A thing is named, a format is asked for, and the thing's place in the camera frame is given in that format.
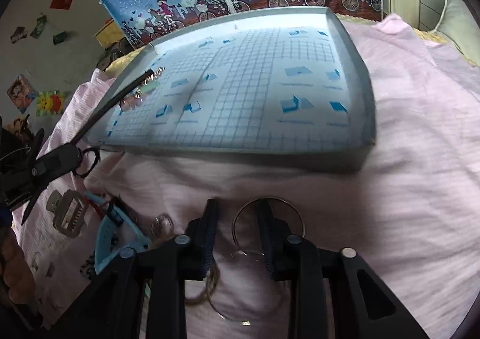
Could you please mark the beige hair claw clip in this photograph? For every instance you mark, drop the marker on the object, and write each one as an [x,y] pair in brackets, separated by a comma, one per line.
[69,210]

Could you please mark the cartoon character wall poster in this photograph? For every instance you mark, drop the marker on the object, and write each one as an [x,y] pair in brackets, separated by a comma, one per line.
[21,93]

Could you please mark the grey bedside drawer cabinet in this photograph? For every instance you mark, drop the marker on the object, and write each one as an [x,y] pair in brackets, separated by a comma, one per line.
[430,12]

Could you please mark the yellow storage box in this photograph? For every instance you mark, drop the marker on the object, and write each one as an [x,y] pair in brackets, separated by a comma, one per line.
[109,34]

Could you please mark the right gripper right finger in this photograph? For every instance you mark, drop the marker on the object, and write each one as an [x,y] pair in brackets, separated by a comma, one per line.
[273,233]

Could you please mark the pink bed sheet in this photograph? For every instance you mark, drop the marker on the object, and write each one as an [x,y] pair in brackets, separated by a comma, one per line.
[411,211]

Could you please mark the person's left hand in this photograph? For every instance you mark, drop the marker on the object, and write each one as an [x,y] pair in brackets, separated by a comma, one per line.
[17,274]

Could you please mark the black hair stick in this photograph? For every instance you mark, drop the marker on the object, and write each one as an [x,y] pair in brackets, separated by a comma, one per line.
[109,105]

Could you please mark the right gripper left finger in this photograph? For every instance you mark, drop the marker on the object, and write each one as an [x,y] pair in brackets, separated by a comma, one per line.
[202,234]

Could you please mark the silver grid-lined tray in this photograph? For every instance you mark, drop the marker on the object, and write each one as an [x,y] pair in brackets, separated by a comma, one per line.
[281,86]

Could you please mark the light blue smartwatch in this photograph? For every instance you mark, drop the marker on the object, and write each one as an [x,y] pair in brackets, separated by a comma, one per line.
[115,218]

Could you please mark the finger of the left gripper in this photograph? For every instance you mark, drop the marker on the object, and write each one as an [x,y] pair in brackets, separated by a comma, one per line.
[59,162]

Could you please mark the pastel charm jewelry cluster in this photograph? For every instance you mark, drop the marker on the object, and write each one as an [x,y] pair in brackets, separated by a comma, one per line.
[136,98]

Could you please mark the white pillow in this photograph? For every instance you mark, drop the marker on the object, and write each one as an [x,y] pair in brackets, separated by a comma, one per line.
[457,24]

